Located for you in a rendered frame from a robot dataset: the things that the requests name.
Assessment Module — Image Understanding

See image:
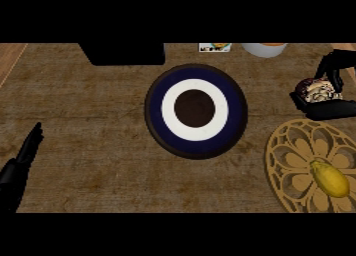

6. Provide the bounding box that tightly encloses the blue and white round plate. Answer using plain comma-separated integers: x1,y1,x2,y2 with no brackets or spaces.
143,63,249,161

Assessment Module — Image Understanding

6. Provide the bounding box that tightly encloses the tan openwork round placemat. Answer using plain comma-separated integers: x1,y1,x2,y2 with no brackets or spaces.
262,118,356,214

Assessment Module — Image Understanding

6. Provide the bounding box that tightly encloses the black box appliance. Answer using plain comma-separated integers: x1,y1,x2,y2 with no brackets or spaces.
76,42,166,67

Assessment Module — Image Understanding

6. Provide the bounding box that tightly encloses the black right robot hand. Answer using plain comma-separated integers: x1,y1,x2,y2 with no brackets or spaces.
287,48,356,122

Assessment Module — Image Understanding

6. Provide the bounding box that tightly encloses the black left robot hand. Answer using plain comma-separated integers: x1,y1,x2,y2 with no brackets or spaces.
0,121,45,214

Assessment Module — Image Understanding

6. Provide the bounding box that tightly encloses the white cup with orange content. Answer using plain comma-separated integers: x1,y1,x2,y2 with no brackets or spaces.
240,42,289,59

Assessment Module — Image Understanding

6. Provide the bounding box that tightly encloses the yellow lemon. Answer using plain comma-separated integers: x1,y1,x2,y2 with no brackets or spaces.
308,159,351,199

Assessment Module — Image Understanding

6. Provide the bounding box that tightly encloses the brown and cream cupcake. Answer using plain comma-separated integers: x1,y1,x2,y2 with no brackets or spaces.
293,77,344,104

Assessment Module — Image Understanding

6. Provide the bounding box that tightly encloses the white carton with print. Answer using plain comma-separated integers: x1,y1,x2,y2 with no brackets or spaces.
197,42,233,53

